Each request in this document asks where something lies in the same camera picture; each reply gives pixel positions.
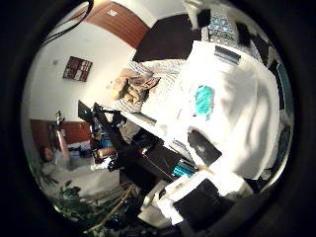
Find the dark wall picture frame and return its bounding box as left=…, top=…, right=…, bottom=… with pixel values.
left=62, top=55, right=94, bottom=83

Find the black camera stand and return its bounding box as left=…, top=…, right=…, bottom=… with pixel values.
left=77, top=100, right=156, bottom=179

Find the black board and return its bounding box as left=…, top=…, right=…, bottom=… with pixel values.
left=132, top=13, right=202, bottom=63

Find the blue-white patterned rug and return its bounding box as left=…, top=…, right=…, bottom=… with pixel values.
left=206, top=13, right=239, bottom=42

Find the brown wooden door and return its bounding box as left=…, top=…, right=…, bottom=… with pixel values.
left=86, top=1, right=151, bottom=49

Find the black hanging cable bundle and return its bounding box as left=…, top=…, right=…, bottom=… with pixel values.
left=40, top=0, right=96, bottom=47

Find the green leafy plant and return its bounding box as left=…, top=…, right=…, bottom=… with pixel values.
left=32, top=154, right=140, bottom=236

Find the teal spotted plush toy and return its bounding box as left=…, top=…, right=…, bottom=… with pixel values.
left=194, top=84, right=215, bottom=120

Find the seated person in grey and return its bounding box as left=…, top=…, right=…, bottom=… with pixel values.
left=38, top=111, right=87, bottom=173

